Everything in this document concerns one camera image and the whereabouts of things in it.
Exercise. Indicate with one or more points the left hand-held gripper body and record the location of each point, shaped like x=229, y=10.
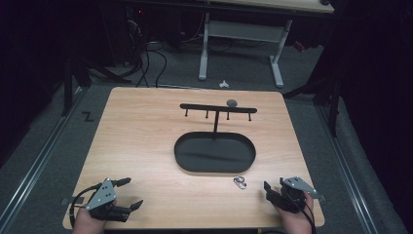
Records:
x=103, y=194

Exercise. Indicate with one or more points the black key rack with tray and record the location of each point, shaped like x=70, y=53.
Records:
x=214, y=152

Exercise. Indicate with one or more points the small white floor object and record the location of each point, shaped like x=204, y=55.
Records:
x=223, y=84

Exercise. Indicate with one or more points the black metal stand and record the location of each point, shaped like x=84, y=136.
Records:
x=334, y=107
x=67, y=87

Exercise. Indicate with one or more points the small grey round object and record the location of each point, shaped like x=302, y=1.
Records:
x=232, y=103

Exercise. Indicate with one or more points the grey tape tab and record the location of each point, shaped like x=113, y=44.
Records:
x=319, y=197

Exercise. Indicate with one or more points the white-legged desk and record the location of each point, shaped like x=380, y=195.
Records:
x=243, y=31

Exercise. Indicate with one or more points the person's right hand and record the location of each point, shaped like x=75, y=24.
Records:
x=297, y=222

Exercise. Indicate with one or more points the person's left hand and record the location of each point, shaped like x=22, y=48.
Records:
x=86, y=224

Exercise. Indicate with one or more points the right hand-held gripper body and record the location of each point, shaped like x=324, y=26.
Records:
x=293, y=198

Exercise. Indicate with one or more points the metal floor rail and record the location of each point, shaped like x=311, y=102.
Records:
x=35, y=169
x=344, y=169

